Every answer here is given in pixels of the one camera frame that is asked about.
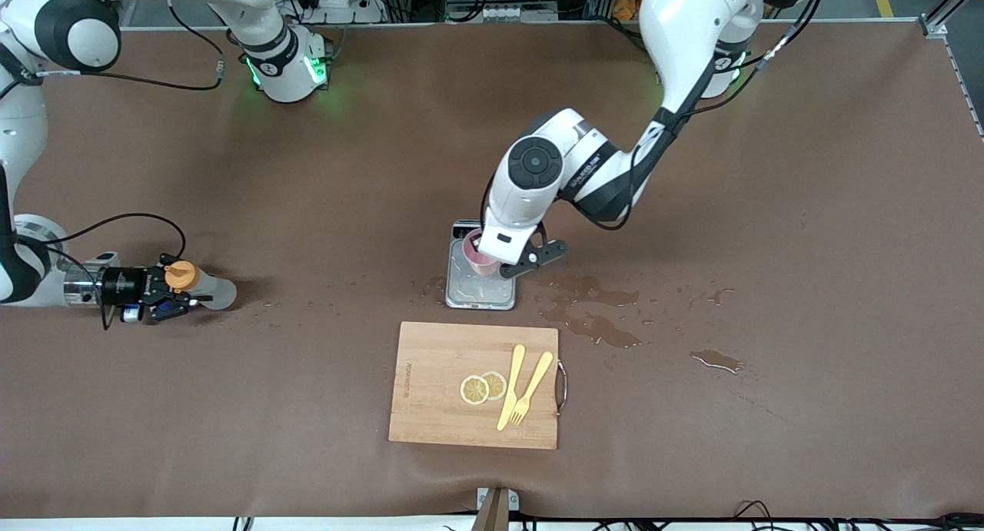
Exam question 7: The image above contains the white power strip with plugs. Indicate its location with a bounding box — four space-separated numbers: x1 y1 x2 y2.
296 0 385 25

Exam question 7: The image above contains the grey metal clamp bracket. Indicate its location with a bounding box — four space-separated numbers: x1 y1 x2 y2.
476 486 520 513

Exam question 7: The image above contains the yellow plastic fork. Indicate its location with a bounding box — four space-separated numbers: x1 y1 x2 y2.
510 351 554 426

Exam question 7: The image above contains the black cable loop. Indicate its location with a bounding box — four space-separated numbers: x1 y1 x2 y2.
732 500 779 526

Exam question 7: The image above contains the yellow plastic knife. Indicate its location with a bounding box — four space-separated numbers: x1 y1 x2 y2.
497 344 527 432

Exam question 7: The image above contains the aluminium frame rail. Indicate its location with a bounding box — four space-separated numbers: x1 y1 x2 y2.
921 0 984 140

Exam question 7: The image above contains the wooden cutting board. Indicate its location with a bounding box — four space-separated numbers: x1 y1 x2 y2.
388 321 568 450

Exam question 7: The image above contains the brown camera post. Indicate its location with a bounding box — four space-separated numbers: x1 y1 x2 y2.
470 488 511 531

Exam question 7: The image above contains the pink plastic cup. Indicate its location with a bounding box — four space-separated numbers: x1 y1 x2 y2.
462 229 502 277

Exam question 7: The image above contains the translucent sauce bottle orange cap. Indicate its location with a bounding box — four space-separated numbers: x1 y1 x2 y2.
165 261 238 311

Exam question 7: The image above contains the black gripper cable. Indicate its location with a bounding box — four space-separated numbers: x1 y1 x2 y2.
480 0 827 232
0 0 225 332

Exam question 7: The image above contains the black left camera bracket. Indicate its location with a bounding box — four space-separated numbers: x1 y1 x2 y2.
500 222 569 280

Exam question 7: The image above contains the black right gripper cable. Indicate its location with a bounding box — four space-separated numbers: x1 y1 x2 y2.
0 0 225 332

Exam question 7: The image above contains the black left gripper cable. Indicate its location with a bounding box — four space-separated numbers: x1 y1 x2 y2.
480 0 827 232

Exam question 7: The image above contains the silver digital kitchen scale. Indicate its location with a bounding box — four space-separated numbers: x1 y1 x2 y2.
445 220 519 311

